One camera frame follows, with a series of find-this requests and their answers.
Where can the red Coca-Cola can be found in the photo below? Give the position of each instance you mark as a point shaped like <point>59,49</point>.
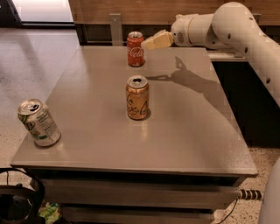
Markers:
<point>134,50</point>

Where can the upper grey drawer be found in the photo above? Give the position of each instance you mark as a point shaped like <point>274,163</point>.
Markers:
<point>110,193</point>

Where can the black headphones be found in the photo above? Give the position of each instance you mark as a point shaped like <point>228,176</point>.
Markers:
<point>20,205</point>

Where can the grey metal bracket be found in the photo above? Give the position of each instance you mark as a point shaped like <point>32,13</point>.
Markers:
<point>257,17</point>
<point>116,29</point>

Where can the right grey metal bracket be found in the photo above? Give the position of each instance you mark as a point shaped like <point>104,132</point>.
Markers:
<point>257,17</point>

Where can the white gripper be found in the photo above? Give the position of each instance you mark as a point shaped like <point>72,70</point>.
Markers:
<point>179,33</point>

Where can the grey drawer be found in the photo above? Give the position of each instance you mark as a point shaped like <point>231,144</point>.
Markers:
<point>110,193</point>
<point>120,216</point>

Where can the left grey metal bracket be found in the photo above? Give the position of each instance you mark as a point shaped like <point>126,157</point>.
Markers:
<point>116,29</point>

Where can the lower grey drawer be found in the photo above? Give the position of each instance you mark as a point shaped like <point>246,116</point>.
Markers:
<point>120,216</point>

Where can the green white 7up can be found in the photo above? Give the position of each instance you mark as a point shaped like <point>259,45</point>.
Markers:
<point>37,119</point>

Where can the orange LaCroix can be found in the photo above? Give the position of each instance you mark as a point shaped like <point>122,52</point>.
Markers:
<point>137,97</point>

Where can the green patterned bag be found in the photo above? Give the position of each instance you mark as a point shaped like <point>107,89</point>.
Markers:
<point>50,212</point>

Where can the wooden counter panel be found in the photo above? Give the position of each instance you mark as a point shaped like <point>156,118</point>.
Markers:
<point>162,12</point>

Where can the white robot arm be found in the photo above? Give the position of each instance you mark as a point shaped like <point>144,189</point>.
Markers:
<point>232,26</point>

